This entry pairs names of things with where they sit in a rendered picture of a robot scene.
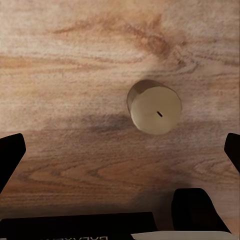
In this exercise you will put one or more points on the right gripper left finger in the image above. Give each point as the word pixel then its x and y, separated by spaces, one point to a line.
pixel 12 150

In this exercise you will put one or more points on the pillar candle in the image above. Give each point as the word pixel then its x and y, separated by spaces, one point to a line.
pixel 155 108

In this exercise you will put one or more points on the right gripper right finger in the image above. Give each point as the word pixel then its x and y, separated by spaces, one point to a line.
pixel 232 149

